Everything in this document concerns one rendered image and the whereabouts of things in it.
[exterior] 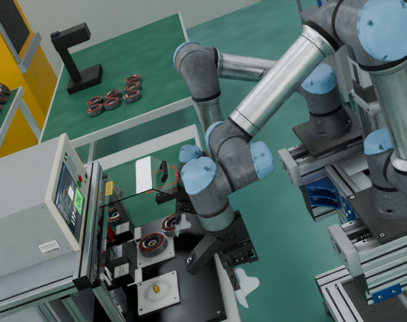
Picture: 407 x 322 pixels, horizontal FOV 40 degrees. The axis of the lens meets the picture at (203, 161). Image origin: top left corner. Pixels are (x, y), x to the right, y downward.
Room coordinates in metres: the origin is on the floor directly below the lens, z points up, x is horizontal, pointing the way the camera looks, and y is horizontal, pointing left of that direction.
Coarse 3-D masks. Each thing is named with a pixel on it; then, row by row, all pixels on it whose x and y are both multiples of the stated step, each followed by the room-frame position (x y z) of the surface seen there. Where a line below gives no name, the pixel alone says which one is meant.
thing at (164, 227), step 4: (172, 216) 1.84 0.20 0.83; (164, 220) 1.84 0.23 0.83; (168, 220) 1.83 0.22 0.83; (172, 220) 1.84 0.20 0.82; (180, 220) 1.79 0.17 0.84; (188, 220) 1.79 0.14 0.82; (164, 224) 1.82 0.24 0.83; (168, 224) 1.82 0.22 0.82; (172, 224) 1.80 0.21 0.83; (164, 228) 1.79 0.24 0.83; (168, 228) 1.77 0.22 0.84; (172, 228) 1.76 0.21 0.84; (164, 232) 1.77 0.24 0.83; (168, 232) 1.76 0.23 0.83; (172, 232) 1.75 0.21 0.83; (180, 232) 1.75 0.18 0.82; (168, 236) 1.77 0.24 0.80; (172, 236) 1.76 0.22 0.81
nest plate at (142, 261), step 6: (168, 240) 1.78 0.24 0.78; (138, 246) 1.82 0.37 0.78; (168, 246) 1.74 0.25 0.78; (138, 252) 1.78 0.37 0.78; (162, 252) 1.72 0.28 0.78; (168, 252) 1.70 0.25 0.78; (174, 252) 1.70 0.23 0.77; (138, 258) 1.74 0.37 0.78; (144, 258) 1.73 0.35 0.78; (150, 258) 1.71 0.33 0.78; (156, 258) 1.70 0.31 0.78; (162, 258) 1.69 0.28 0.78; (168, 258) 1.68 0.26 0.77; (138, 264) 1.70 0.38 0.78; (144, 264) 1.69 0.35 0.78
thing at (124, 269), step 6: (126, 264) 1.55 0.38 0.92; (114, 270) 1.54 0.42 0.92; (120, 270) 1.53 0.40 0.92; (126, 270) 1.52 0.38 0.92; (132, 270) 1.53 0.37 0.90; (138, 270) 1.54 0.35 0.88; (114, 276) 1.51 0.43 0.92; (120, 276) 1.50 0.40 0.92; (126, 276) 1.50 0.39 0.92; (132, 276) 1.50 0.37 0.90; (138, 276) 1.51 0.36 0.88; (114, 282) 1.51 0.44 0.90; (120, 282) 1.50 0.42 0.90; (126, 282) 1.49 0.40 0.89; (132, 282) 1.49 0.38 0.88; (108, 288) 1.50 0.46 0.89; (114, 288) 1.50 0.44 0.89; (114, 294) 1.53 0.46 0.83; (114, 300) 1.51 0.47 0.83
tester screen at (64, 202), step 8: (64, 168) 1.69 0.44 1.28; (64, 176) 1.65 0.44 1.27; (64, 184) 1.61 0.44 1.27; (64, 192) 1.57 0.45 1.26; (80, 192) 1.70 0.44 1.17; (56, 200) 1.49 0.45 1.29; (64, 200) 1.54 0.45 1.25; (72, 200) 1.60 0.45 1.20; (64, 208) 1.50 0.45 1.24; (72, 208) 1.57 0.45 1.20; (64, 216) 1.47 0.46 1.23; (80, 216) 1.59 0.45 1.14; (72, 224) 1.50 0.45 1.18; (80, 224) 1.55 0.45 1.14; (72, 232) 1.46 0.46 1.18
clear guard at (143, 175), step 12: (120, 168) 1.95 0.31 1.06; (132, 168) 1.91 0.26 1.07; (144, 168) 1.88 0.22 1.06; (156, 168) 1.87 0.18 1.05; (168, 168) 1.90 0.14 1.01; (108, 180) 1.90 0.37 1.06; (120, 180) 1.86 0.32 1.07; (132, 180) 1.82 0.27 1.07; (144, 180) 1.79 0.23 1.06; (156, 180) 1.78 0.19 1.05; (168, 180) 1.81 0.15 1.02; (120, 192) 1.77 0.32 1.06; (132, 192) 1.74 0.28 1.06; (168, 192) 1.72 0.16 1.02; (108, 204) 1.73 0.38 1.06
